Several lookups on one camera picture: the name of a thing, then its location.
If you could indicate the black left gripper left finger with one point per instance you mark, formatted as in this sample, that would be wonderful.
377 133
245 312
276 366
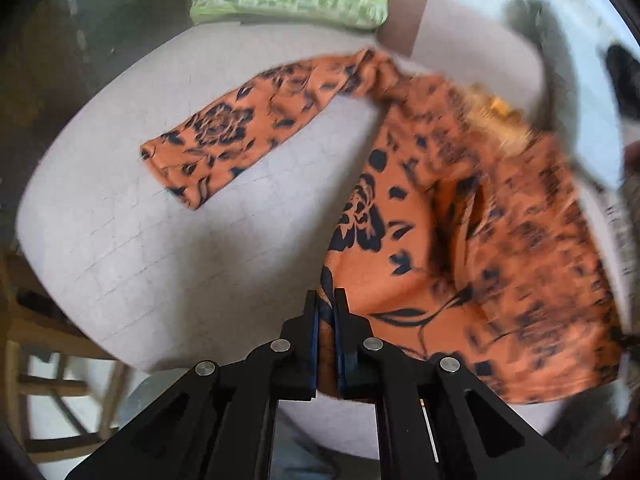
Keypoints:
216 421

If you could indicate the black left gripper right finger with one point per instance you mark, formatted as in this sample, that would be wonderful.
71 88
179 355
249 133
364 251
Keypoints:
435 419

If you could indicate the orange black floral garment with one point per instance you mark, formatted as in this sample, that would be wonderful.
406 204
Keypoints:
463 233

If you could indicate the wooden chair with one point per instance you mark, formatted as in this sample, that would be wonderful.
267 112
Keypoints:
36 351

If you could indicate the pink quilted bed cover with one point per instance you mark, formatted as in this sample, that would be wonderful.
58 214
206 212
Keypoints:
159 285

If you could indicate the light blue pillow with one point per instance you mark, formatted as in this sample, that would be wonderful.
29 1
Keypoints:
581 106

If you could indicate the pink brown bolster cushion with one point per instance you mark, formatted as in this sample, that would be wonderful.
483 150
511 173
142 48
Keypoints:
448 37

